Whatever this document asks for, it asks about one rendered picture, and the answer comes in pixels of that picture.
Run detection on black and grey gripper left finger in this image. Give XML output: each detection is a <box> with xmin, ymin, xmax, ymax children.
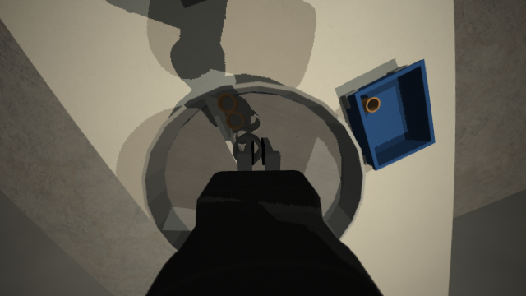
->
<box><xmin>237</xmin><ymin>140</ymin><xmax>254</xmax><ymax>171</ymax></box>

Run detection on bronze bushing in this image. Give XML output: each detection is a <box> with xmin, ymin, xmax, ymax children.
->
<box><xmin>225</xmin><ymin>111</ymin><xmax>245</xmax><ymax>130</ymax></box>
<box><xmin>217</xmin><ymin>93</ymin><xmax>238</xmax><ymax>113</ymax></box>
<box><xmin>361</xmin><ymin>97</ymin><xmax>381</xmax><ymax>113</ymax></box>

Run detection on blue open crate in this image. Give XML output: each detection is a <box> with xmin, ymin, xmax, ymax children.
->
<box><xmin>340</xmin><ymin>59</ymin><xmax>436</xmax><ymax>171</ymax></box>

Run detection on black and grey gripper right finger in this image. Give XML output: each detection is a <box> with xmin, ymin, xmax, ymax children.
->
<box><xmin>261</xmin><ymin>137</ymin><xmax>281</xmax><ymax>170</ymax></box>

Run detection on dark grey metal bushing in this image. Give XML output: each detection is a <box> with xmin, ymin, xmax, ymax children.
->
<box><xmin>244</xmin><ymin>113</ymin><xmax>262</xmax><ymax>132</ymax></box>
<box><xmin>233</xmin><ymin>133</ymin><xmax>262</xmax><ymax>163</ymax></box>
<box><xmin>233</xmin><ymin>127</ymin><xmax>251</xmax><ymax>146</ymax></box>

